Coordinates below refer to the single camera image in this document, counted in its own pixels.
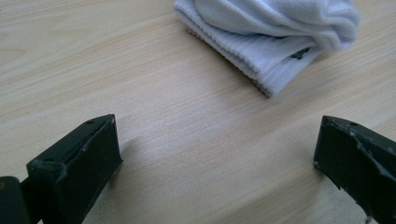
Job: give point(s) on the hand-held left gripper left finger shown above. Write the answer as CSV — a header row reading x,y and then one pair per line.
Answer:
x,y
74,174

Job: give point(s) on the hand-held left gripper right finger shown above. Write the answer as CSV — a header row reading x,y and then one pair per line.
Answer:
x,y
358,168

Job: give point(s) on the white ribbed sock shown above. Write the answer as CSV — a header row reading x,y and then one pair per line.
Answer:
x,y
274,37

